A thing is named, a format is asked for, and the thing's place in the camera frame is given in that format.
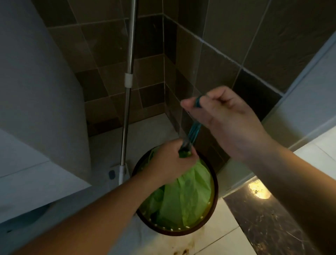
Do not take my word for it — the brown round trash bin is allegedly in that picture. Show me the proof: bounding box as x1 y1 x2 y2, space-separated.
131 148 219 236

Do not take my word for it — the person's right hand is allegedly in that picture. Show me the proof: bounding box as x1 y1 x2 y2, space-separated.
181 86 274 161

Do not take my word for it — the white toilet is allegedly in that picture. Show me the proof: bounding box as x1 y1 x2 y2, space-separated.
0 0 92 233

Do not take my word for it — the person's left forearm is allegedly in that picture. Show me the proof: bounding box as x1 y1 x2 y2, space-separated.
10 171 163 255

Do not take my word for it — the green drawstring trash bag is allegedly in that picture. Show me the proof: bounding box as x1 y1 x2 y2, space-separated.
139 96 214 232

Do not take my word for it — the person's right forearm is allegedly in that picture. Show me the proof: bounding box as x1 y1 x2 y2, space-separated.
247 139 336 255

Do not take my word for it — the steel handle mop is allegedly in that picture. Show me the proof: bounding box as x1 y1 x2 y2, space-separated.
108 0 139 186

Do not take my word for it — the person's left hand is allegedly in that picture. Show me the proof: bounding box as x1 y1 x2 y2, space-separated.
146 139 199 186

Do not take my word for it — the white door frame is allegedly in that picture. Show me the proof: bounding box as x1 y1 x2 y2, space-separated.
217 33 336 198

